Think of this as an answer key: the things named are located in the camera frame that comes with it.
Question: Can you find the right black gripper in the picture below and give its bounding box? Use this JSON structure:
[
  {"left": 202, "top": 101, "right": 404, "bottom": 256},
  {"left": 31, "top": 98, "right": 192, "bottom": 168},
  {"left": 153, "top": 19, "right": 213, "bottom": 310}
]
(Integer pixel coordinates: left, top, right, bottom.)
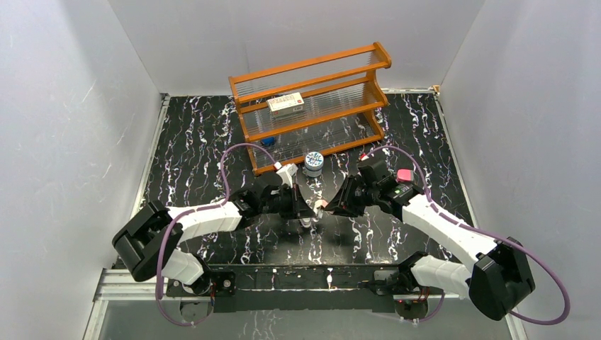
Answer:
[{"left": 325, "top": 174, "right": 379, "bottom": 217}]

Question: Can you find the white stapler part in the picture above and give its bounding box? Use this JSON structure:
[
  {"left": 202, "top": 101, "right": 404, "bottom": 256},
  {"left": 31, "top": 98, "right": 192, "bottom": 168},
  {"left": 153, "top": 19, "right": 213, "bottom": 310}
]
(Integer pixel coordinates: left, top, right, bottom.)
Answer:
[{"left": 300, "top": 217, "right": 313, "bottom": 228}]

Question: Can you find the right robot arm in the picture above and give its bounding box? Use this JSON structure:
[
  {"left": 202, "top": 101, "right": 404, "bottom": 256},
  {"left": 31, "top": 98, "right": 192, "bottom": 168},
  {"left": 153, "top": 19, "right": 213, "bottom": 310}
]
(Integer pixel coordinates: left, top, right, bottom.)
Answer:
[{"left": 323, "top": 157, "right": 536, "bottom": 320}]

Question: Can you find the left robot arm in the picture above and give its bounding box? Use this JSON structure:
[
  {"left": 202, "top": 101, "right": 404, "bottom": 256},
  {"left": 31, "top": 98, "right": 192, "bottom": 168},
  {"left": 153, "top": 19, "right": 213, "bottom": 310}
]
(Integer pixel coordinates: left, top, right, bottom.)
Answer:
[{"left": 111, "top": 171, "right": 315, "bottom": 295}]

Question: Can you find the pink tape measure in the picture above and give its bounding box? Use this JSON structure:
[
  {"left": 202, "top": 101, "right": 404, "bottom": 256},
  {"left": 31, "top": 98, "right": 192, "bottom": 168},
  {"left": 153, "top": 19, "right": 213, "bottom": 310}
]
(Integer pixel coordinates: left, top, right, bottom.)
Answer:
[{"left": 396, "top": 169, "right": 415, "bottom": 183}]

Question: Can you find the round patterned tape roll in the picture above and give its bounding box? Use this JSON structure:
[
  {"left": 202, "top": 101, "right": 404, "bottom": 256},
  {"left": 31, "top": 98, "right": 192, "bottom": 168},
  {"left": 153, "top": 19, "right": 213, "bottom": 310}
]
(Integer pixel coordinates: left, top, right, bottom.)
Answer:
[{"left": 303, "top": 152, "right": 325, "bottom": 178}]

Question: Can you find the small blue object on shelf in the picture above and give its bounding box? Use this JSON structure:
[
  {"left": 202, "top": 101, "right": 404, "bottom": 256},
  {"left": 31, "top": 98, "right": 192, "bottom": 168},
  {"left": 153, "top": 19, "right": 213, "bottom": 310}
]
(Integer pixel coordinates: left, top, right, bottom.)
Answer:
[{"left": 260, "top": 137, "right": 276, "bottom": 146}]

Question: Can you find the orange wooden shelf rack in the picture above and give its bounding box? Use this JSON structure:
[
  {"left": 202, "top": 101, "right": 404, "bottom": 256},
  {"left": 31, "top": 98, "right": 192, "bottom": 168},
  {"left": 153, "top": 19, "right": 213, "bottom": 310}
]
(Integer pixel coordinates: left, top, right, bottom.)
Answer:
[{"left": 228, "top": 42, "right": 393, "bottom": 164}]

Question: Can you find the black base bar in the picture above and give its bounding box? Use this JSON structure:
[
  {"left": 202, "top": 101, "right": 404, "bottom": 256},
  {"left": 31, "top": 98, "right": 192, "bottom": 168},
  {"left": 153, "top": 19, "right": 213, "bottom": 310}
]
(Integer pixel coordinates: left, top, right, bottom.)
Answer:
[{"left": 206, "top": 263, "right": 446, "bottom": 315}]

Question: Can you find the white red staple box on shelf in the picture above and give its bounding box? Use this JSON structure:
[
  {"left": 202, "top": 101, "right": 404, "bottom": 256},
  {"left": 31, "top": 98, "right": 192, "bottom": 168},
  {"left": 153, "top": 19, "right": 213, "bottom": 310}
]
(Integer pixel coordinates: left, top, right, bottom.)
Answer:
[{"left": 266, "top": 92, "right": 305, "bottom": 118}]

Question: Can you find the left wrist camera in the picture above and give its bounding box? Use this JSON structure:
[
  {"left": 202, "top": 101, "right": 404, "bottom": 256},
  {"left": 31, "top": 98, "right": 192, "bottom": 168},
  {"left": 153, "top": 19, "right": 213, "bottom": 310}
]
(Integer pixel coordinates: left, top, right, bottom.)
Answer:
[{"left": 274, "top": 161, "right": 298, "bottom": 187}]

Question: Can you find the aluminium rail frame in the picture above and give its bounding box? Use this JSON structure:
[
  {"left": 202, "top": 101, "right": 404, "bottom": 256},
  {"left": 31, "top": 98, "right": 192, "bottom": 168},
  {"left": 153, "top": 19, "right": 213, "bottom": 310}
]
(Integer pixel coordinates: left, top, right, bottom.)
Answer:
[{"left": 95, "top": 261, "right": 534, "bottom": 321}]

